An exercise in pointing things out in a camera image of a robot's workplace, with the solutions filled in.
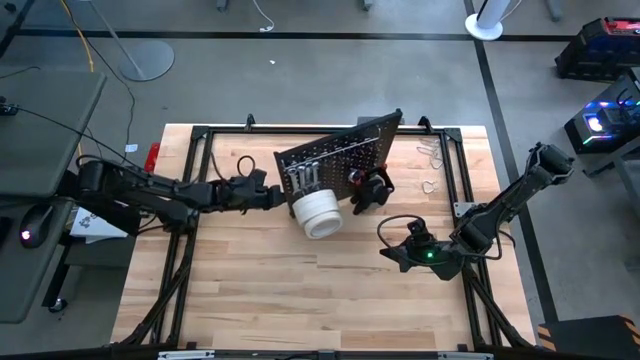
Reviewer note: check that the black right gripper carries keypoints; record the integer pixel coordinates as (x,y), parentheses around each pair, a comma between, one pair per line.
(422,256)

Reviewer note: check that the computer with coloured lights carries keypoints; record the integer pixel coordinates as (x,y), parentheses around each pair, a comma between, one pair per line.
(600,125)

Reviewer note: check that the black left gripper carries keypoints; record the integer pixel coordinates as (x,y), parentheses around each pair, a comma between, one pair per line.
(247,192)

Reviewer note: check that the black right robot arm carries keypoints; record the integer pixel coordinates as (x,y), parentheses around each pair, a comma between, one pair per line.
(500,210)

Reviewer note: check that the black box with striped corner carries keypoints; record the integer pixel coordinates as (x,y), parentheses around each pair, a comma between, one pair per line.
(590,340)

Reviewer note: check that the small black desk device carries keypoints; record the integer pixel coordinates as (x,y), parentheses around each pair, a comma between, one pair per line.
(7,107)

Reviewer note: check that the grey round floor stand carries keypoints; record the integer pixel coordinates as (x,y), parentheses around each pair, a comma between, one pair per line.
(147,60)

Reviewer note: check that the white masking tape roll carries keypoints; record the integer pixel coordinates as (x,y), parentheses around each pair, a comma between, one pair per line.
(315,205)
(317,214)
(312,196)
(325,227)

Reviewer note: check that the white round floor stand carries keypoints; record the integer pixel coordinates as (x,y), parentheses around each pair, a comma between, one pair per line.
(482,27)

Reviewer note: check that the red flat object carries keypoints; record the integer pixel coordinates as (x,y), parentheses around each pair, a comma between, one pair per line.
(152,156)

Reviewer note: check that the white paper sheet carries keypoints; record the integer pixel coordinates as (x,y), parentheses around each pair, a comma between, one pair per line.
(95,225)

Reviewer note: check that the black case with red top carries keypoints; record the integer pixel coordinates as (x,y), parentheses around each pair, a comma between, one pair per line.
(600,50)

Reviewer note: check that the white floor label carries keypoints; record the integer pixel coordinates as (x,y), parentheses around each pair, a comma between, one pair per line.
(131,148)

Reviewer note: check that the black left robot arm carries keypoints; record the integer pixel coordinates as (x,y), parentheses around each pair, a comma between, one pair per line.
(150,192)

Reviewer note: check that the black caster wheel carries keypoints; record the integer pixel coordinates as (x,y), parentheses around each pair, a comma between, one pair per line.
(57,305)

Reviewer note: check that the black computer mouse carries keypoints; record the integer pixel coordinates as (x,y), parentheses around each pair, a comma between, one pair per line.
(32,227)

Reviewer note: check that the black support beam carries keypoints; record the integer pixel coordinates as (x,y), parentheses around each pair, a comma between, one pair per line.
(112,217)

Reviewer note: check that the black metal pegboard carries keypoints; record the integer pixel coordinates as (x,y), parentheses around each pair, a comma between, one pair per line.
(345,150)

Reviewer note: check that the black and grey work glove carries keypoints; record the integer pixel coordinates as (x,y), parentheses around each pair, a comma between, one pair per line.
(372,195)

